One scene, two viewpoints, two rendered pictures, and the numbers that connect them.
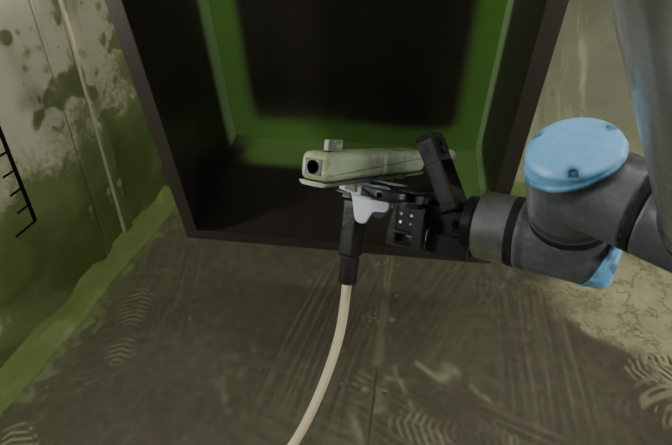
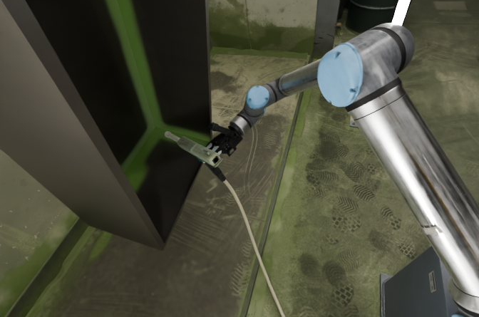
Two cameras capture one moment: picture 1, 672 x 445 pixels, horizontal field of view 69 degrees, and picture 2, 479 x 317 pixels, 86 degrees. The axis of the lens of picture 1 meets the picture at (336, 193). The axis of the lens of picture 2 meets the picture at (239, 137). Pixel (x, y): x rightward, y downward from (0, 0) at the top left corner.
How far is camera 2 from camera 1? 0.79 m
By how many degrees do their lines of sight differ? 56
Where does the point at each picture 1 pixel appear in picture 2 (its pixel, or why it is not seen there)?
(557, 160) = (261, 100)
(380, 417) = (226, 208)
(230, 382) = (197, 267)
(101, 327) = not seen: outside the picture
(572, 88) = not seen: hidden behind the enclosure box
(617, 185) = (270, 94)
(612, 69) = not seen: hidden behind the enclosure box
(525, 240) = (252, 120)
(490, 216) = (243, 124)
